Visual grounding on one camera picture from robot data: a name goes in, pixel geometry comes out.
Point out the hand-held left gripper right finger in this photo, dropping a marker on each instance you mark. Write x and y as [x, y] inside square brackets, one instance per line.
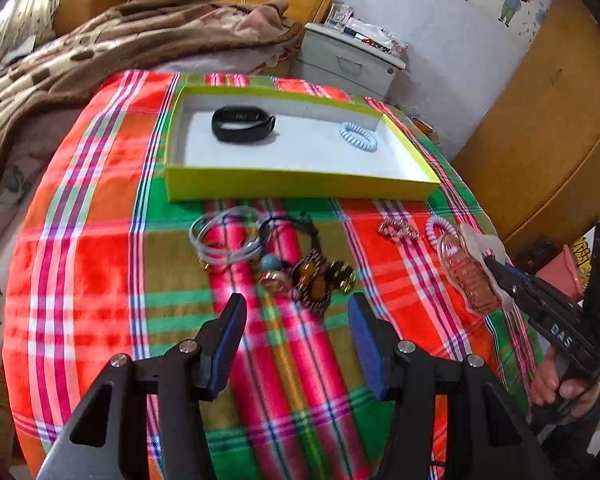
[365, 345]

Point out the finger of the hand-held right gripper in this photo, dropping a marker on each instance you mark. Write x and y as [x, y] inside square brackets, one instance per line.
[516, 300]
[510, 276]

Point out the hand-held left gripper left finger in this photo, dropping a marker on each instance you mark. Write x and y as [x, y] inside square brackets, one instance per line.
[229, 340]

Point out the clear hair claw clip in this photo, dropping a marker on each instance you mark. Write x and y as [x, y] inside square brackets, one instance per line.
[467, 275]

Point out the brown beaded hair clip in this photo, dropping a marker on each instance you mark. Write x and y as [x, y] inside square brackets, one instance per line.
[312, 285]

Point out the yellow-green cardboard box tray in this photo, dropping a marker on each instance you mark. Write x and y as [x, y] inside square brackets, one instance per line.
[300, 155]

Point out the person's right forearm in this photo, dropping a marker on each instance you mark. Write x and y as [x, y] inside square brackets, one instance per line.
[575, 450]

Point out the person's right hand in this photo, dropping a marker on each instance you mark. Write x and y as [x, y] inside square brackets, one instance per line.
[545, 380]

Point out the pink box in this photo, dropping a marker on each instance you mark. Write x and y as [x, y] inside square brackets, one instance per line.
[560, 270]

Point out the plaid tablecloth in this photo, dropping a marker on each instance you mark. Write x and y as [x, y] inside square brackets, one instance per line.
[105, 285]

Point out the large wooden wardrobe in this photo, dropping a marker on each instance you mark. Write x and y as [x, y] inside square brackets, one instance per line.
[555, 135]

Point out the black smart band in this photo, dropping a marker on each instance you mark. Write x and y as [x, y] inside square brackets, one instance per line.
[230, 132]

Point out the plastic packets pile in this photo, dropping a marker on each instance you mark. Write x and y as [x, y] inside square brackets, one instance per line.
[380, 40]

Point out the grey nightstand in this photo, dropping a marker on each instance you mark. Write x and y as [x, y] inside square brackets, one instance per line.
[340, 60]

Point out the brown patterned blanket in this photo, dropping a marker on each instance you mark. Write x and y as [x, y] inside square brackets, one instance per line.
[80, 70]

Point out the clear glass container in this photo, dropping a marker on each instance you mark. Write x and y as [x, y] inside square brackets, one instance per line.
[340, 16]

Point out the patterned curtain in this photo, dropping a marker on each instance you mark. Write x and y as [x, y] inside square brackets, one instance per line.
[30, 5]

